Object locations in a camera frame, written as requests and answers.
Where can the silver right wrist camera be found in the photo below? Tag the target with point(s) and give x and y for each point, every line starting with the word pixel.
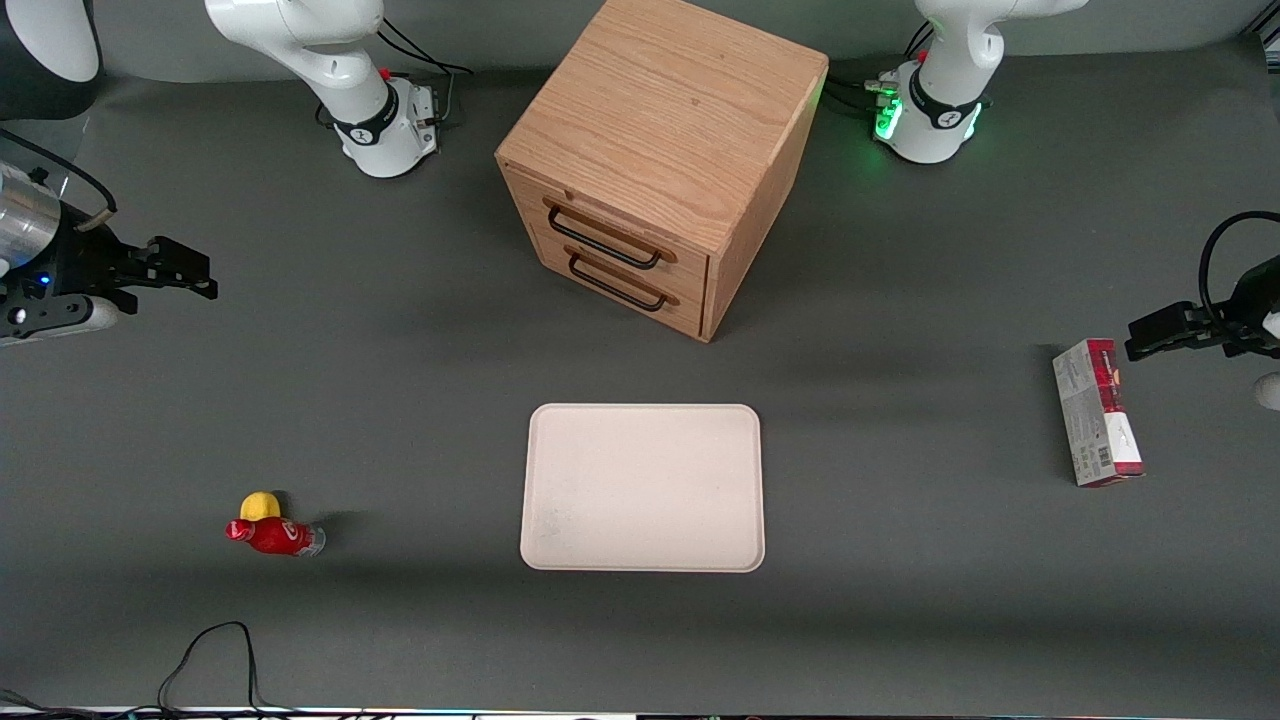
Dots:
pixel 60 322

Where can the yellow toy lemon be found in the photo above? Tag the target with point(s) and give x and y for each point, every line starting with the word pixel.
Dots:
pixel 261 504

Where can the red plaid cardboard box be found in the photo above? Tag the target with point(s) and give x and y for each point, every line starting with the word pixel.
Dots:
pixel 1090 420

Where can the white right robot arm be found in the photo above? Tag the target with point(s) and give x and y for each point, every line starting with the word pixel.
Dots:
pixel 300 40

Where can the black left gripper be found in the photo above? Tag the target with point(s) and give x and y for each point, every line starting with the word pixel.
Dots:
pixel 1250 306

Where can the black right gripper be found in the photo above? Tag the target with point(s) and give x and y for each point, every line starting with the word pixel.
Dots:
pixel 72 257

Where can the wooden drawer front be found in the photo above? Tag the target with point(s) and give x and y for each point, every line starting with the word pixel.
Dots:
pixel 690 272
pixel 690 315

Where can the beige rectangular tray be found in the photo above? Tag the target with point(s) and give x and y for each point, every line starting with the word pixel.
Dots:
pixel 642 488

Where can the wooden drawer cabinet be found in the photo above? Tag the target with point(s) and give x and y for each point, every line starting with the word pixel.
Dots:
pixel 665 110

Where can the red coke bottle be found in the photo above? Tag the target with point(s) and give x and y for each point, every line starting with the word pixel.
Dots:
pixel 275 536

